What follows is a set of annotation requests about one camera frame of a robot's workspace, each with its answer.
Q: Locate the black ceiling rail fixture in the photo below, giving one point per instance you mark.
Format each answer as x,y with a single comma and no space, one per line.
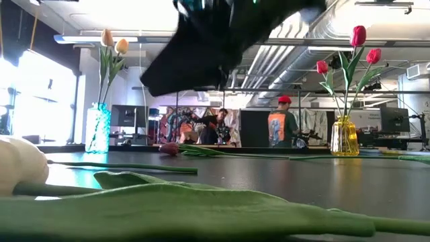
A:
383,3

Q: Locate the yellow glass vase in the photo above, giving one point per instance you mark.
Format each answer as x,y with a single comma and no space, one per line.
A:
344,139

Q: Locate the black overhead camera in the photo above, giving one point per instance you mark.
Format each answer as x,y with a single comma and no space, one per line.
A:
334,62
372,86

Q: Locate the colourful patterned curtain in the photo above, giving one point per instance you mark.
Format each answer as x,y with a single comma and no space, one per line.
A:
171,122

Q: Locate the black background robot arm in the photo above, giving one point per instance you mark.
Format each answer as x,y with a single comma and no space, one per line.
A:
310,136

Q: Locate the white patterned curtain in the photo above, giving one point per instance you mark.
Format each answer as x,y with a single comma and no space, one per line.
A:
317,124

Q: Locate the black desk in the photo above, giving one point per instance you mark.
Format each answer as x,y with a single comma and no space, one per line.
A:
386,141

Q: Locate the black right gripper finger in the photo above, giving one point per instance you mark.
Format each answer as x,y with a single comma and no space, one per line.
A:
188,67

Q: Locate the large bright window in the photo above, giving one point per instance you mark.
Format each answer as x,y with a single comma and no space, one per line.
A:
43,101

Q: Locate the silver spiral ventilation duct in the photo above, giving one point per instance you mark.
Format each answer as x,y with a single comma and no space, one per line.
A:
302,64

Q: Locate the black horizontal rack bar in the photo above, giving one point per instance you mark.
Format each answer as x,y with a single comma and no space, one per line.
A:
396,92

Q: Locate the white LED light bar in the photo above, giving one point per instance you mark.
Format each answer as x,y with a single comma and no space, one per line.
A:
84,39

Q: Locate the black computer monitor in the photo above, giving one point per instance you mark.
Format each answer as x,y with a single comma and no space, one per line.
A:
394,119
129,116

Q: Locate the blue textured glass vase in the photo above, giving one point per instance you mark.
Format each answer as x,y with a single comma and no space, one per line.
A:
100,134

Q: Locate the red artificial tulip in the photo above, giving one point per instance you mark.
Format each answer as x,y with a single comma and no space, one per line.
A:
358,36
169,149
322,67
373,56

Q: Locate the black partition panel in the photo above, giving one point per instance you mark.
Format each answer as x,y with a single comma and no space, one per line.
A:
253,129

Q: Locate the person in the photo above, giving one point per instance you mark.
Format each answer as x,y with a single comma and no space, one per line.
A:
210,129
282,127

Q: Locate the grey overhead frame bar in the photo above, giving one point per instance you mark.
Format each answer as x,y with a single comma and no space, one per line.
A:
386,43

